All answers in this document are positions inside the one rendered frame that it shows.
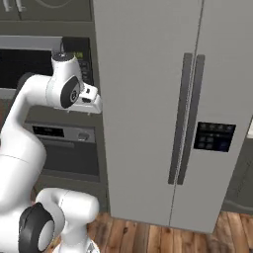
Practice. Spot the steel built-in oven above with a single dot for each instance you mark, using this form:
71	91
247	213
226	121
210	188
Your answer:
70	148

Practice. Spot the grey two-door fridge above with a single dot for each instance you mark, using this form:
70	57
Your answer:
154	112

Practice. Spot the black microwave oven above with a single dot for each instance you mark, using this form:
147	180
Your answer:
29	66

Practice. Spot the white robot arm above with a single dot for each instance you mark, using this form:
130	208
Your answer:
19	154

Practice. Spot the grey tall oven cabinet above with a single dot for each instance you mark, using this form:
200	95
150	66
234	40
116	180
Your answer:
66	19

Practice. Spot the grey cupboard run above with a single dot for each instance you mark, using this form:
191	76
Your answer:
239	178

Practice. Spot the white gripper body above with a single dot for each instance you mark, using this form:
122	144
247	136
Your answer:
91	104

